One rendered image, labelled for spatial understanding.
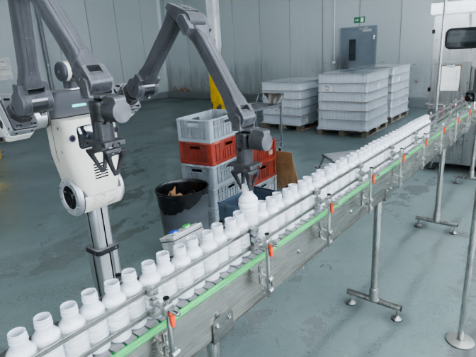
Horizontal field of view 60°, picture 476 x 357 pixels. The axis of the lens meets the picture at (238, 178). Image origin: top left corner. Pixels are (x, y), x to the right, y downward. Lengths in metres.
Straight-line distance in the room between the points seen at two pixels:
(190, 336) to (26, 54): 0.99
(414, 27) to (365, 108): 4.24
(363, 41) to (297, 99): 4.02
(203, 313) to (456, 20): 5.08
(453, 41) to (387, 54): 6.19
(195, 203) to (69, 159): 1.81
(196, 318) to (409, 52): 10.86
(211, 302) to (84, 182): 0.69
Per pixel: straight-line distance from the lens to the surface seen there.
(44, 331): 1.06
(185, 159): 4.07
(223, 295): 1.38
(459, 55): 5.84
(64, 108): 1.70
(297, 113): 8.67
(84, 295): 1.11
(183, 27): 1.47
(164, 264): 1.21
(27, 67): 1.46
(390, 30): 11.92
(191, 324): 1.31
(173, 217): 3.36
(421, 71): 11.69
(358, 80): 7.92
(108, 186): 1.73
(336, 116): 8.15
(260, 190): 2.35
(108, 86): 1.17
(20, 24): 1.44
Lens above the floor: 1.71
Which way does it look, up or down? 17 degrees down
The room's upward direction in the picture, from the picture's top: 3 degrees counter-clockwise
